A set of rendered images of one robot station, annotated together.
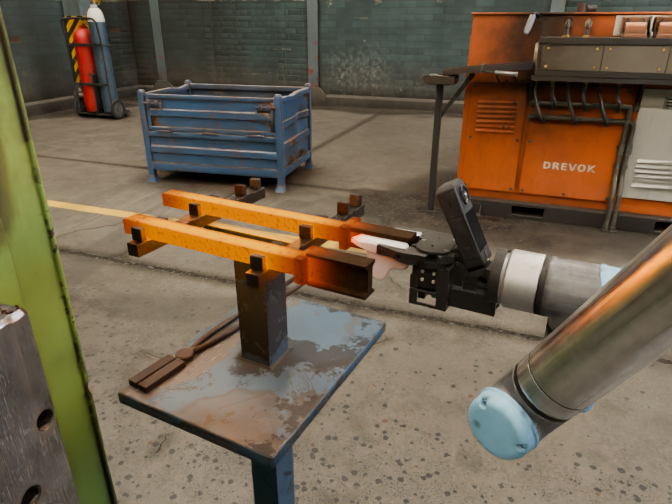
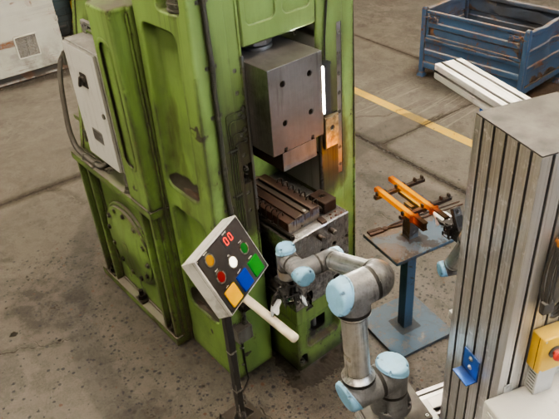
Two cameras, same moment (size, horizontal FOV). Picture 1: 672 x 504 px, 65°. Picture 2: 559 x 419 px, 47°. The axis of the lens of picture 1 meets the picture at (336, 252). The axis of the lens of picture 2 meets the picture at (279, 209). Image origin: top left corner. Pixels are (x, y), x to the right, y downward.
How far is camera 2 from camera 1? 2.55 m
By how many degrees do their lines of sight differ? 33
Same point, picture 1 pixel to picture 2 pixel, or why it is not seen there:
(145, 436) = (370, 253)
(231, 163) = not seen: hidden behind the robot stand
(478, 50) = not seen: outside the picture
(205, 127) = (467, 44)
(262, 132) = (511, 57)
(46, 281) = (350, 194)
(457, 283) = (453, 234)
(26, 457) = (341, 243)
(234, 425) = (391, 253)
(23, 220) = (348, 178)
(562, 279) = not seen: hidden behind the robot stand
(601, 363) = (452, 258)
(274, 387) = (407, 246)
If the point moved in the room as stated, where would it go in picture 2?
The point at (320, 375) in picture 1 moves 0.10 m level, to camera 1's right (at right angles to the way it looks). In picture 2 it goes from (422, 247) to (441, 253)
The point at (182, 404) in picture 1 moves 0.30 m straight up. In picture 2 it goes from (379, 243) to (380, 195)
